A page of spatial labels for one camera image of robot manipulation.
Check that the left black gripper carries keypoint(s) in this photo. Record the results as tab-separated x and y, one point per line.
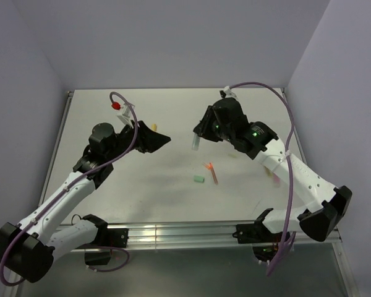
148	141

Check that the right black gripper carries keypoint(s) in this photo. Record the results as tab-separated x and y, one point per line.
203	128

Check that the green highlighter pen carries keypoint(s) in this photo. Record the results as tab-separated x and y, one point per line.
196	142

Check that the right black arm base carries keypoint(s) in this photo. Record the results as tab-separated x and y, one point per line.
257	233

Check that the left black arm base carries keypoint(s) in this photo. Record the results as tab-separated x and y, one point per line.
114	238

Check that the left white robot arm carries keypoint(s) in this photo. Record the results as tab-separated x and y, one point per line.
30	247

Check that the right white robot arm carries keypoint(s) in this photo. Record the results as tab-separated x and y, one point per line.
324	203

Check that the orange thin pen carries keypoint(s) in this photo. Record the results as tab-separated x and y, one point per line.
210	167

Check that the green pen cap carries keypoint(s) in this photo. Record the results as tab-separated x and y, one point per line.
198	179

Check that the olive yellow pen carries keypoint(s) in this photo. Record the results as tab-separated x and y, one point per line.
268	172

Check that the pink highlighter pen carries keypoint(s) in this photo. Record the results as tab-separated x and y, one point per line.
276	181

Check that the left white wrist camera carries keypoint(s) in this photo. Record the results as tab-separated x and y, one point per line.
125	115

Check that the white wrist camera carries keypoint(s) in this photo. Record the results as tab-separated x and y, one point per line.
125	115
227	92

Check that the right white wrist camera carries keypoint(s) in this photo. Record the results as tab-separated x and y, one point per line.
227	92

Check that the aluminium front rail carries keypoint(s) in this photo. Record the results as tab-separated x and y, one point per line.
194	259

